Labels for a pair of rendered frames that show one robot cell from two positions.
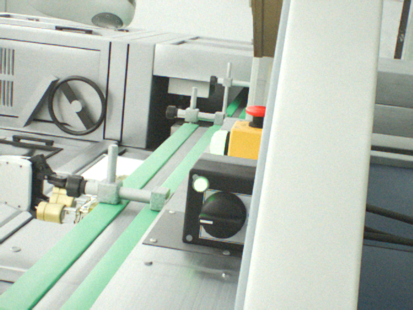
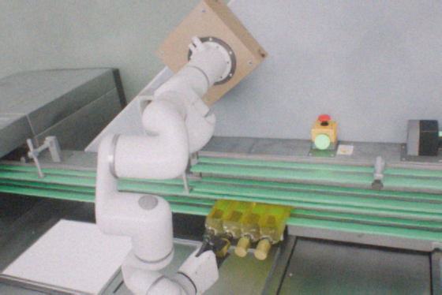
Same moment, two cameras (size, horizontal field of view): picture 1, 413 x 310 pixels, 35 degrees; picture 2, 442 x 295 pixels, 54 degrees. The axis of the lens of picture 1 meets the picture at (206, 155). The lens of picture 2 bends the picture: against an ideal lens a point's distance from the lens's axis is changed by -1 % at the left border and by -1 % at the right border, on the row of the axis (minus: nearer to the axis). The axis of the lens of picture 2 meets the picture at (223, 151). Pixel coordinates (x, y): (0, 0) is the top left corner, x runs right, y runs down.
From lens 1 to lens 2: 1.52 m
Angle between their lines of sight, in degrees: 68
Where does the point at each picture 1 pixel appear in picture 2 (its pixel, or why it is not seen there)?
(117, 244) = (431, 174)
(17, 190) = (211, 274)
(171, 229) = (425, 158)
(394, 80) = (75, 94)
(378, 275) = not seen: hidden behind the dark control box
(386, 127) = (84, 122)
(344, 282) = not seen: outside the picture
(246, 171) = (431, 122)
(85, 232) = (424, 181)
